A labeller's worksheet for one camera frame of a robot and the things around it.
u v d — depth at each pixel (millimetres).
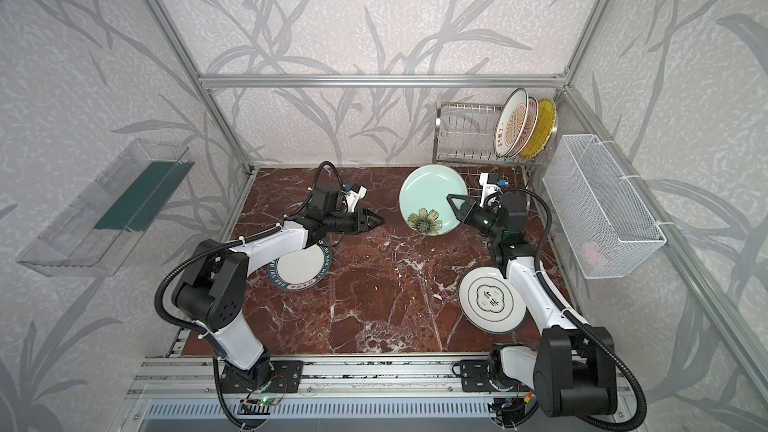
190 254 930
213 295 470
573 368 399
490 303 858
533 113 754
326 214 739
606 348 387
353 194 836
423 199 812
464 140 1155
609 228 607
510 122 895
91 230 641
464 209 722
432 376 753
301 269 906
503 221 609
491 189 724
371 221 825
